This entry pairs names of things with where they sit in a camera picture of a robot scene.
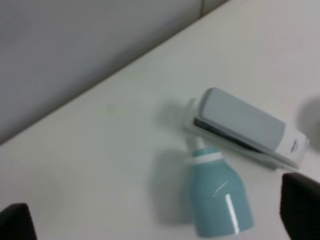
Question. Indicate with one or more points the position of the white grey stapler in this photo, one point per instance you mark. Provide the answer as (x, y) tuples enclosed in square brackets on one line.
[(222, 117)]

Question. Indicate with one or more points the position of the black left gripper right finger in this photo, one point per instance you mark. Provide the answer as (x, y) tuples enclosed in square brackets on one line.
[(300, 206)]

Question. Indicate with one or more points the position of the teal bottle-shaped pencil sharpener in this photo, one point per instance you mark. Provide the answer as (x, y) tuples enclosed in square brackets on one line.
[(217, 194)]

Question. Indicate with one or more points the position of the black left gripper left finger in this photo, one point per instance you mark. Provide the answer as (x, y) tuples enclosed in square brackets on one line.
[(16, 223)]

